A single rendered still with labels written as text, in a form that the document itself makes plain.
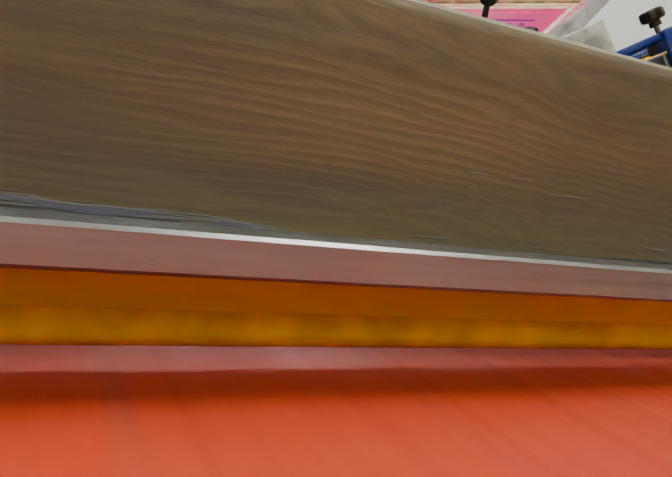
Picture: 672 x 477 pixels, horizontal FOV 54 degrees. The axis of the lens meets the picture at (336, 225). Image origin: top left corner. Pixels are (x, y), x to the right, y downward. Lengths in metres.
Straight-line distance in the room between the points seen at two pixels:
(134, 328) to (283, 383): 0.04
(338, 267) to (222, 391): 0.04
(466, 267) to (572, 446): 0.05
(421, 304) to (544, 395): 0.04
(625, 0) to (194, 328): 2.91
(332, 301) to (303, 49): 0.07
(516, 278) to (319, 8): 0.09
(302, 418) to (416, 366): 0.06
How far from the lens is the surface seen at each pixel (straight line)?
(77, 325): 0.17
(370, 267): 0.16
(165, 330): 0.18
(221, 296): 0.18
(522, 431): 0.18
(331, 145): 0.17
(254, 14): 0.16
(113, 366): 0.18
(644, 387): 0.25
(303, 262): 0.16
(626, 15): 3.01
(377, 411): 0.17
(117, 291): 0.17
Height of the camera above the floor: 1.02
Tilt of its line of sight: 7 degrees down
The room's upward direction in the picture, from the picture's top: 8 degrees clockwise
